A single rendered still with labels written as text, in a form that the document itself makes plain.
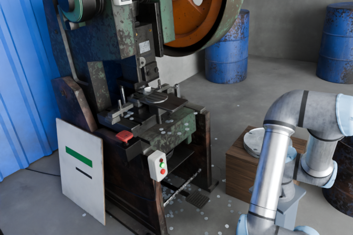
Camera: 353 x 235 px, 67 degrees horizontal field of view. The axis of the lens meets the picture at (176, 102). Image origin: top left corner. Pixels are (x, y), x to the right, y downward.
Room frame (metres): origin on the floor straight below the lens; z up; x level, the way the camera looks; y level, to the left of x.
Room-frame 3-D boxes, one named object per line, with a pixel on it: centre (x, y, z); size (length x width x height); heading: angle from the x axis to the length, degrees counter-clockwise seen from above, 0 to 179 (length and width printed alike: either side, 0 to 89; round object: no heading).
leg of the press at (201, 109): (1.72, 0.13, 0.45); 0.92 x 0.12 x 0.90; 48
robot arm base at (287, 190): (0.92, -0.43, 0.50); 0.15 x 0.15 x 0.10
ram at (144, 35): (1.40, 0.17, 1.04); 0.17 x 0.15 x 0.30; 48
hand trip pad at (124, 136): (1.03, 0.25, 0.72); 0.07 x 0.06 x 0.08; 48
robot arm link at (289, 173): (0.91, -0.44, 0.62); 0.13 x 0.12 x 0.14; 59
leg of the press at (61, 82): (1.32, 0.48, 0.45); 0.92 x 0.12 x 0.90; 48
